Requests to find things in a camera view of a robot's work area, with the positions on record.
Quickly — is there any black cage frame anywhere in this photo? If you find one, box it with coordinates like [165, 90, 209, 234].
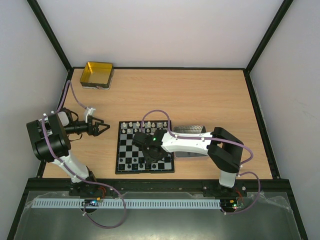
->
[7, 0, 308, 240]

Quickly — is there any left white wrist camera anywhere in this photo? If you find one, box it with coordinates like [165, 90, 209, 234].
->
[83, 106, 96, 123]

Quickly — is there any pink tin with chess pieces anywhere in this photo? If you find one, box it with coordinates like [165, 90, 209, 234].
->
[173, 125, 206, 159]

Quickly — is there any purple cable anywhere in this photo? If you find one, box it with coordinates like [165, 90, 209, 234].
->
[41, 80, 127, 229]
[140, 109, 262, 216]

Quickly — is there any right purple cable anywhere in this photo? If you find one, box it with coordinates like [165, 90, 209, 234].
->
[140, 109, 262, 216]

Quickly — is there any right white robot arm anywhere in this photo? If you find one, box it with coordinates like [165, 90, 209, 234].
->
[132, 127, 244, 196]

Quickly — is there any black and silver chessboard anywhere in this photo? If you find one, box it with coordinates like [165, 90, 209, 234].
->
[115, 120, 175, 175]

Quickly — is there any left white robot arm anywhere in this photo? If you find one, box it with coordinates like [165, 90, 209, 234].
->
[26, 107, 110, 196]

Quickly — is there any white slotted cable duct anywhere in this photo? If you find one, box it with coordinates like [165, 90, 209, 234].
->
[31, 198, 221, 210]

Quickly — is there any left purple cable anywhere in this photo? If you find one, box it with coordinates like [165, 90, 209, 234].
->
[41, 80, 127, 229]

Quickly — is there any gold open tin lid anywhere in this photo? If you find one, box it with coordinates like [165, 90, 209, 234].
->
[80, 61, 114, 90]

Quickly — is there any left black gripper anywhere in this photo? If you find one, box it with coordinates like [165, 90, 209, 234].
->
[64, 116, 110, 137]

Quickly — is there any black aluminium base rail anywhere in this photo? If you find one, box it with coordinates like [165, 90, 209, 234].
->
[27, 177, 291, 197]

